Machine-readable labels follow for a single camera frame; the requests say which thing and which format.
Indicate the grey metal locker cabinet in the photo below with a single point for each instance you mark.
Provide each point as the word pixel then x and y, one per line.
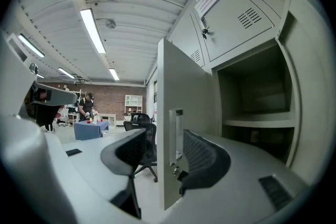
pixel 236 31

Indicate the blue cloth covered table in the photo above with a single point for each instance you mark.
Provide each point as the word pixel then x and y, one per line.
pixel 89 131

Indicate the white hutch desk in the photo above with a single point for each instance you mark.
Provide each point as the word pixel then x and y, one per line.
pixel 134 102

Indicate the black office chair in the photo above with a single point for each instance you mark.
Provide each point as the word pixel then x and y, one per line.
pixel 151 139
pixel 140 118

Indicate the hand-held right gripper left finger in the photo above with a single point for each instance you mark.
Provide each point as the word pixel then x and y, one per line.
pixel 123 154

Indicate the long ceiling light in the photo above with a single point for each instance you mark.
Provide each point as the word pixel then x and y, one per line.
pixel 113 74
pixel 66 73
pixel 31 46
pixel 92 30

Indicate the white low cabinet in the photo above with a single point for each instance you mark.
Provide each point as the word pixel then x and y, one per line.
pixel 109 119

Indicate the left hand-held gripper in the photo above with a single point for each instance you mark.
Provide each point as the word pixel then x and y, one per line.
pixel 47 114

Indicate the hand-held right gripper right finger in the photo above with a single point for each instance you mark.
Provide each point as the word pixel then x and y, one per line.
pixel 207 162

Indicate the round ceiling detector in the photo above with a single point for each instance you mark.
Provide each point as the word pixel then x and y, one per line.
pixel 110 23

